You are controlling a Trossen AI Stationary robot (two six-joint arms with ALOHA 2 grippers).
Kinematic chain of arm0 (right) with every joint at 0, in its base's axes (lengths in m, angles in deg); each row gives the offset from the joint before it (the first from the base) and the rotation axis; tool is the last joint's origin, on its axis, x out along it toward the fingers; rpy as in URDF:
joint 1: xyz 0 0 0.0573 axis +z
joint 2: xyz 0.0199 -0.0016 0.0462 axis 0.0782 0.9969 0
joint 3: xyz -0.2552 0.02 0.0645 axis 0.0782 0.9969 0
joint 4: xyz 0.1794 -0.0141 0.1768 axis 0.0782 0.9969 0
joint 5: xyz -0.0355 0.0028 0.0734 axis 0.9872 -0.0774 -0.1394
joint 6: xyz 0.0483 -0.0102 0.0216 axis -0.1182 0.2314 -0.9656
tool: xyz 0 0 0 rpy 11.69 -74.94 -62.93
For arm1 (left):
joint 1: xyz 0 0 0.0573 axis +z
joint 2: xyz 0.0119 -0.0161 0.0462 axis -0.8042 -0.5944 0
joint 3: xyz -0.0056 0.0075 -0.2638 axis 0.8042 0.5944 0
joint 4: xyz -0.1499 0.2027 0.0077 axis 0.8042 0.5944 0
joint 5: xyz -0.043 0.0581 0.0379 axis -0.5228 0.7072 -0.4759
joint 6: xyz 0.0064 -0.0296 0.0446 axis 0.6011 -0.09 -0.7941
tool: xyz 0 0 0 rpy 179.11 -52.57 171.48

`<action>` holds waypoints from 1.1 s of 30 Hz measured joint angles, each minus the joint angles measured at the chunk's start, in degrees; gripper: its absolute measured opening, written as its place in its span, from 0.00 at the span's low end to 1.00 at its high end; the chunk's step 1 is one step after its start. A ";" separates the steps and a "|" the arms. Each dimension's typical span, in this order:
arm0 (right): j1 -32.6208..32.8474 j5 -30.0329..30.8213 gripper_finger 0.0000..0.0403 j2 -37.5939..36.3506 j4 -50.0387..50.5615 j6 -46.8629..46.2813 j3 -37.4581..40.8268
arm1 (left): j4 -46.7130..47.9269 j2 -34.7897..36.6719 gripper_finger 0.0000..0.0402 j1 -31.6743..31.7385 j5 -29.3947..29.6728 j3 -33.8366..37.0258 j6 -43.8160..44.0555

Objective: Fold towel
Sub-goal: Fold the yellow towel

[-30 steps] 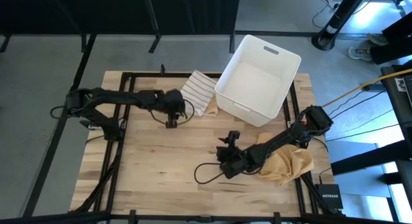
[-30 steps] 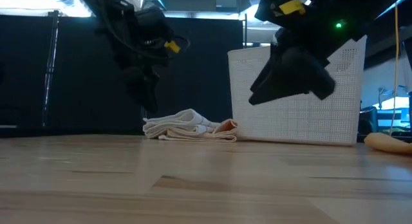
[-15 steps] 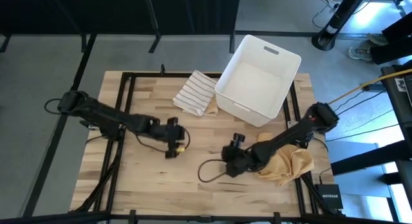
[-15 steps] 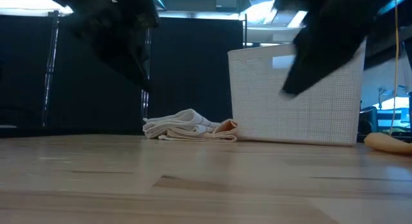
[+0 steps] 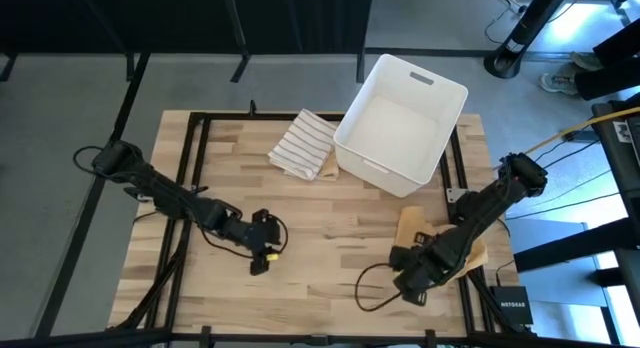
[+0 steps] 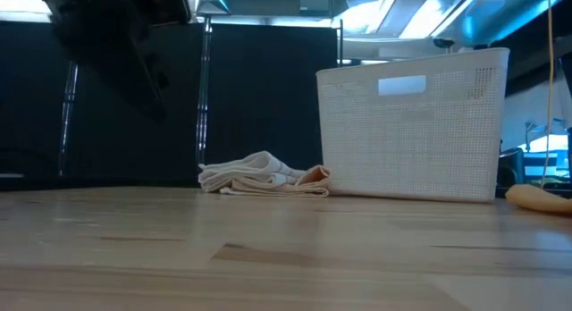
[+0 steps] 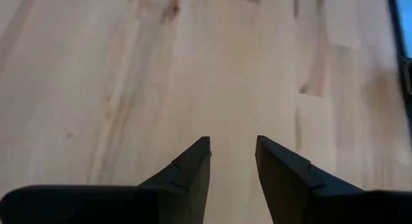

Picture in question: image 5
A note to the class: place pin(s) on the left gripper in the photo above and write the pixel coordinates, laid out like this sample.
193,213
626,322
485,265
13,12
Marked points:
260,235

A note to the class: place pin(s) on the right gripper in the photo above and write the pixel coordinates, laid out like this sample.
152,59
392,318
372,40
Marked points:
417,268

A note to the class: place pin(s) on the plain yellow towel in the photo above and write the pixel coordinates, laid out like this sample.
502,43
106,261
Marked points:
410,223

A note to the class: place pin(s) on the orange grid-pattern towel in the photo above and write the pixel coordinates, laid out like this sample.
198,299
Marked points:
331,170

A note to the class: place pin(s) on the white striped towel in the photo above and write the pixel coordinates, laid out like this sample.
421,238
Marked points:
305,143

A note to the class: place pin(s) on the white plastic basket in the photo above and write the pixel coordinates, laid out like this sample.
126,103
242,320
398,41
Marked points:
395,133

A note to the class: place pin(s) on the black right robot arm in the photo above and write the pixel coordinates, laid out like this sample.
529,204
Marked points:
480,213

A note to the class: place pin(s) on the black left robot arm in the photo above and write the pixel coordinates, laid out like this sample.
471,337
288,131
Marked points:
170,198

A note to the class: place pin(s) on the silver mounting plate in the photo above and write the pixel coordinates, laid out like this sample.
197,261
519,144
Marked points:
456,195

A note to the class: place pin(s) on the black rig crossbar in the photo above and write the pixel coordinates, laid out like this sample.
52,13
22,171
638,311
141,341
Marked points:
100,338

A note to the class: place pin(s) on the long black diagonal bar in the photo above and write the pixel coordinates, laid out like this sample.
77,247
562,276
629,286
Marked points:
123,113

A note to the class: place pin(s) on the black side desk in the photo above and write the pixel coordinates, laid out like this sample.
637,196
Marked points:
625,178

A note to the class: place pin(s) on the black partition panel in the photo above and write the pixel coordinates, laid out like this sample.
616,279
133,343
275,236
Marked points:
165,18
300,18
40,18

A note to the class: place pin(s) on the person's shoe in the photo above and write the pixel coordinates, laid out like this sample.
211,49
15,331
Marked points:
557,84
585,61

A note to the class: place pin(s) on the small printed sticker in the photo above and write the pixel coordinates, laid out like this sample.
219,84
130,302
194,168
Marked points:
622,132

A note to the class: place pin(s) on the person's leg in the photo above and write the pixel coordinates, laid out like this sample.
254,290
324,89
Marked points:
620,43
610,80

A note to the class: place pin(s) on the black floor stand pole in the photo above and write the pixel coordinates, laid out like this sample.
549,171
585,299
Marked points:
532,23

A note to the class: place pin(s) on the black frame clamp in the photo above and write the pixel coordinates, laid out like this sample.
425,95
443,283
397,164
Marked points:
205,336
430,338
253,108

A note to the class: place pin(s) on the black Netgear network switch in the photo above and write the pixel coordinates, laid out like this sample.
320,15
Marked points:
512,305

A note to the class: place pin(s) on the black aluminium table frame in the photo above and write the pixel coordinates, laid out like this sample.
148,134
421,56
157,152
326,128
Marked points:
235,117

